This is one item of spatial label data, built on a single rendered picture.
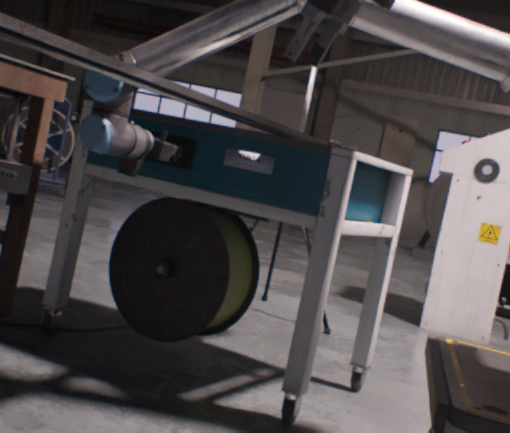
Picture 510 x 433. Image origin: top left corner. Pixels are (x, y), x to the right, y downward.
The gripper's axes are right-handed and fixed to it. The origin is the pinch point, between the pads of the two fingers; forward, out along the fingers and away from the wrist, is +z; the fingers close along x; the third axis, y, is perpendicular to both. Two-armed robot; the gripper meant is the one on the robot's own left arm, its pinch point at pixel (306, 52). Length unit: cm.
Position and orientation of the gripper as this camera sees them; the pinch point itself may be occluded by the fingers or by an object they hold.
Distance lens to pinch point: 150.5
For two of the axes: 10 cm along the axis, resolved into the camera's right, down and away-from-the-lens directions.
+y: -7.7, -5.8, 2.5
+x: -3.6, 0.8, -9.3
